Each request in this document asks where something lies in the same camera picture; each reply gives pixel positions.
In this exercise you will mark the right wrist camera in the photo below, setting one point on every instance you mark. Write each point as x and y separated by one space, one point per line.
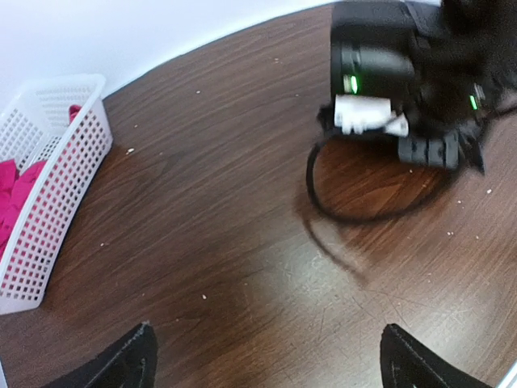
379 91

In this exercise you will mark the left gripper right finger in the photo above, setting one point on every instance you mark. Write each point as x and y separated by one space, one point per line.
406 362

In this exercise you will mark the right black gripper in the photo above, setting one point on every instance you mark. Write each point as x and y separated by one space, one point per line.
479 55

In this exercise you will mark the red garment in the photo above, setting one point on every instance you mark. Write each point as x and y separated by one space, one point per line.
15 190

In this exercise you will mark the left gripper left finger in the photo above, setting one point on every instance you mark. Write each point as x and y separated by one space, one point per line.
131 361

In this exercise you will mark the white plastic laundry basket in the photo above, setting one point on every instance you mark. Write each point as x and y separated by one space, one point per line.
62 123

